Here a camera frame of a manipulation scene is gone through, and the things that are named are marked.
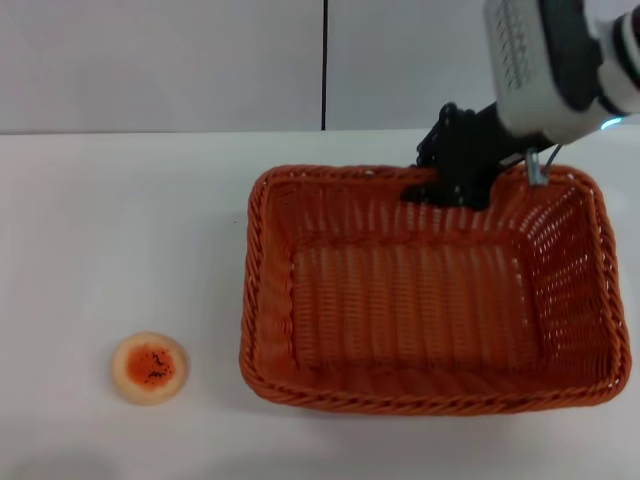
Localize silver metal cable plug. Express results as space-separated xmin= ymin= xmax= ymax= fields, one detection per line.
xmin=524 ymin=149 xmax=549 ymax=188

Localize round bread with orange centre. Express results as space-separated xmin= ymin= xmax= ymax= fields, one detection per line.
xmin=109 ymin=330 xmax=191 ymax=407

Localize white perforated wrist camera housing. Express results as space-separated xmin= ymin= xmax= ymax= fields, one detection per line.
xmin=481 ymin=0 xmax=609 ymax=150

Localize orange woven plastic basket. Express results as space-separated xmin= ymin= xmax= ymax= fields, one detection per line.
xmin=238 ymin=163 xmax=634 ymax=417

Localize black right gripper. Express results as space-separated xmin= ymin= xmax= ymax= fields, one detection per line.
xmin=401 ymin=101 xmax=532 ymax=212

